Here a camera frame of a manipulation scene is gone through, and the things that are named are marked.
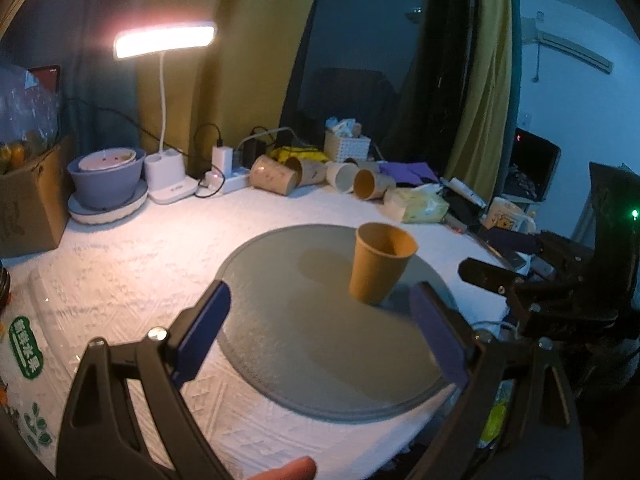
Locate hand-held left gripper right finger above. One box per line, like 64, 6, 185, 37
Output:
404, 282, 584, 480

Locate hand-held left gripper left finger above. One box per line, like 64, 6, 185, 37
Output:
56, 280, 236, 480

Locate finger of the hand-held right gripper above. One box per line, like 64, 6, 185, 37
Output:
482, 227, 552, 262
457, 257, 532, 307

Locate brown paper cup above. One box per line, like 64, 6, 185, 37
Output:
285, 156, 331, 187
249, 155, 298, 196
348, 222, 418, 306
353, 167, 397, 202

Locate cream paper cup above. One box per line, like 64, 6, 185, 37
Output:
326, 161, 361, 193

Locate white printed mug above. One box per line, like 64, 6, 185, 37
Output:
481, 197, 537, 233

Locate black pouch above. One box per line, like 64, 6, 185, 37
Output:
444, 192, 483, 227

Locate white tube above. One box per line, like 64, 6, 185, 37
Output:
445, 177, 487, 207

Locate dark monitor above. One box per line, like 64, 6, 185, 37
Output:
502, 129, 562, 202

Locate yellow tissue pack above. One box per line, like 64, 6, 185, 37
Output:
384, 184, 450, 224

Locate round grey glass turntable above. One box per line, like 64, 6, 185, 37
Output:
216, 225, 473, 423

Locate yellow plastic bag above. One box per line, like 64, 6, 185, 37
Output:
479, 382, 516, 450

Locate white textured tablecloth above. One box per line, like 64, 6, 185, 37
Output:
0, 180, 507, 480

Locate purple cloth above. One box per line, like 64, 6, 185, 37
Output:
378, 161, 441, 187

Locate white plate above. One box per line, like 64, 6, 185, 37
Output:
67, 180, 150, 225

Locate white power strip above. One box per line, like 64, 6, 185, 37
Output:
202, 167, 251, 195

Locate yellow curtain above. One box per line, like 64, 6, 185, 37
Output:
444, 0, 522, 191

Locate blue bowl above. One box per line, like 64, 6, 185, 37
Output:
67, 147, 147, 211

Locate white plastic bag green label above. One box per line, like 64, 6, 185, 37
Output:
0, 305, 57, 480

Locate white woven basket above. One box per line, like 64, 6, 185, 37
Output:
324, 130, 372, 163

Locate dark hanging cloth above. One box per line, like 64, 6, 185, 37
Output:
400, 0, 482, 173

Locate black power adapter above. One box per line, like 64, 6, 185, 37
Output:
243, 139, 267, 168

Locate white bowl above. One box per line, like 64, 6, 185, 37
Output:
78, 147, 138, 171

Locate white air conditioner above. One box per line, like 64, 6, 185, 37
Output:
535, 30, 615, 75

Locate yellow black packet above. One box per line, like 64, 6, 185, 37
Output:
270, 146, 326, 164

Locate small packets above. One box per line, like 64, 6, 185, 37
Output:
326, 116, 363, 138

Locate cardboard box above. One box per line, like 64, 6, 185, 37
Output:
0, 135, 76, 260

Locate clear plastic bag of oranges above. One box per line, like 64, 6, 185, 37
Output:
0, 65, 63, 176

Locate white desk lamp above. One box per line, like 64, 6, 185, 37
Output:
114, 22, 217, 206

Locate thin white cable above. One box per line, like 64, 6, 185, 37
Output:
470, 319, 522, 341

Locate black cable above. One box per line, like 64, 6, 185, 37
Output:
62, 97, 223, 196

